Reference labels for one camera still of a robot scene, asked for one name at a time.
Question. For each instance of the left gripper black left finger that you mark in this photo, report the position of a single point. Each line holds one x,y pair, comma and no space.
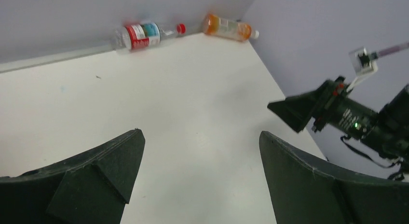
92,187

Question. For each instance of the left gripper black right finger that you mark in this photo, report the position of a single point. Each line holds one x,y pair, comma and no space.
305,189

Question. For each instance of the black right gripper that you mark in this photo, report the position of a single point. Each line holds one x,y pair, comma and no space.
386,131

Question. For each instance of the orange drink bottle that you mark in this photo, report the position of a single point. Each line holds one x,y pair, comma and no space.
214,25

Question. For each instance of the red-blue label bottle red cap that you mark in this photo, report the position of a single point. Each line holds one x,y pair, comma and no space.
135,37

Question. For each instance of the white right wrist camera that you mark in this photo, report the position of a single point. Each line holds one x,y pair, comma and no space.
364,64

